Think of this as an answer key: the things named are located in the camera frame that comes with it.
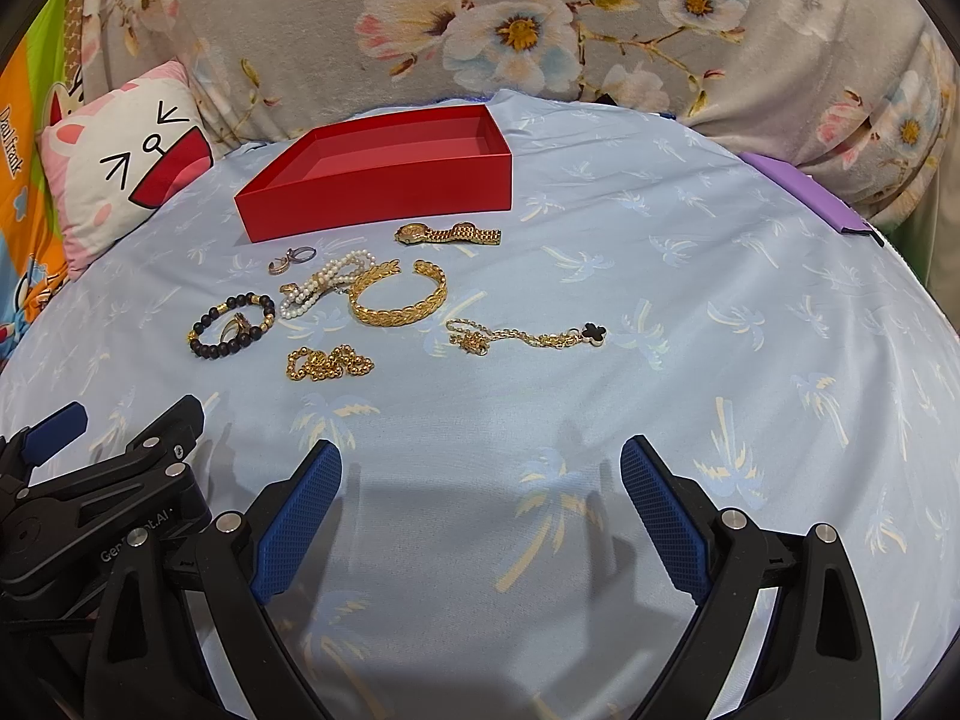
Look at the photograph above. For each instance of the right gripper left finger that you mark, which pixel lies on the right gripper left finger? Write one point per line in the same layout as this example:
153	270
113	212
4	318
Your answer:
146	660

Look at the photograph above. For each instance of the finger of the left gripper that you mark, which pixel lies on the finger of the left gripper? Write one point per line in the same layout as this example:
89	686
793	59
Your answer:
168	438
48	437

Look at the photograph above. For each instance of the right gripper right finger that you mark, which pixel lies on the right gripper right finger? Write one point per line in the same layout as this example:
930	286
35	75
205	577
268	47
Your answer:
817	659

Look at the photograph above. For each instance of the gold cuff bangle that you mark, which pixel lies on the gold cuff bangle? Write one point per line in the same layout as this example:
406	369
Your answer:
391	296

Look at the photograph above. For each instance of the gold wrist watch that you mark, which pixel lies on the gold wrist watch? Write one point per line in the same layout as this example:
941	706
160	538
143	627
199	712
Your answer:
459	233

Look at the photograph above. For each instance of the light blue palm-print sheet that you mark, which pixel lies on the light blue palm-print sheet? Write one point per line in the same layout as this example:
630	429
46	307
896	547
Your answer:
482	559

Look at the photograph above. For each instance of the white pink cat pillow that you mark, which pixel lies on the white pink cat pillow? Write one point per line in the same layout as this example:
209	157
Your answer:
115	161

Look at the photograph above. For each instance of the colourful cartoon bedsheet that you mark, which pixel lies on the colourful cartoon bedsheet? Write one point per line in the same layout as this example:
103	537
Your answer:
41	83

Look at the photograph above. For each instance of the red cardboard box tray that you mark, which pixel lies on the red cardboard box tray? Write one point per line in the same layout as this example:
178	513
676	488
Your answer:
430	161

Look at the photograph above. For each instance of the purple mat edge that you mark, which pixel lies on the purple mat edge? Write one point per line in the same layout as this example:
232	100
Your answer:
823	203

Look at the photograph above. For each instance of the grey floral blanket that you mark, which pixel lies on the grey floral blanket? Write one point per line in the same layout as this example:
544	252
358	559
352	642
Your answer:
862	94

